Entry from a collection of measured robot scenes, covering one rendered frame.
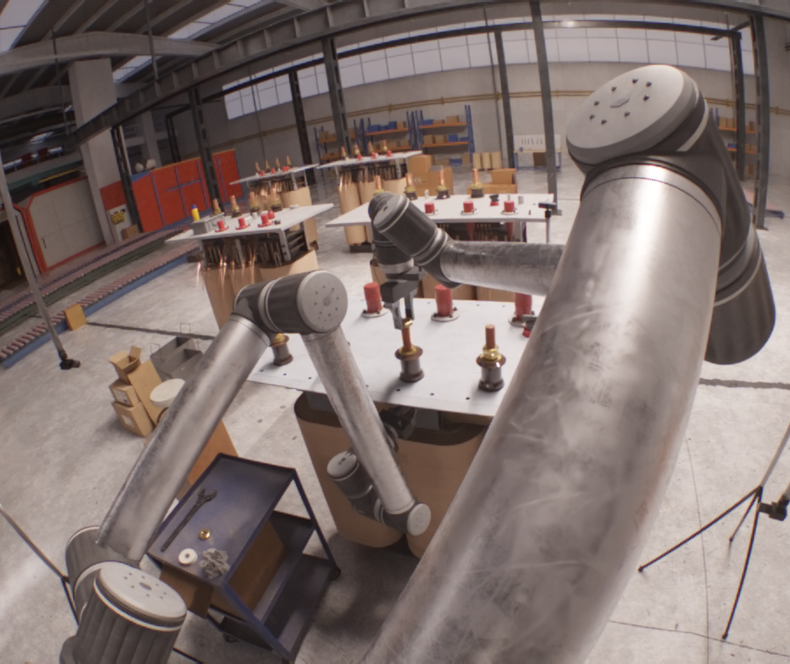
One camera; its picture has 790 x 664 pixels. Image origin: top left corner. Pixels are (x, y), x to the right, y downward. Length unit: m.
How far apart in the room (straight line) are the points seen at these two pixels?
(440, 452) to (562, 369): 1.35
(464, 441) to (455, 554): 1.34
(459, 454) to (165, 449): 1.02
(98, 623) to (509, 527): 0.80
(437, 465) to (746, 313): 1.33
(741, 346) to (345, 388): 0.84
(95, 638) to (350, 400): 0.81
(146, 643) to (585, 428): 0.83
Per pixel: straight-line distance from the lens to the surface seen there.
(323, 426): 1.77
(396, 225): 1.00
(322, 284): 0.96
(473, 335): 1.63
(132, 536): 1.11
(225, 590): 1.64
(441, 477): 1.69
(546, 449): 0.24
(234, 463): 2.07
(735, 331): 0.56
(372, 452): 1.14
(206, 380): 1.08
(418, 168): 10.97
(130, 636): 0.89
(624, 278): 0.28
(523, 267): 0.78
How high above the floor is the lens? 2.15
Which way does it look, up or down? 27 degrees down
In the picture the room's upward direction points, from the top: 9 degrees counter-clockwise
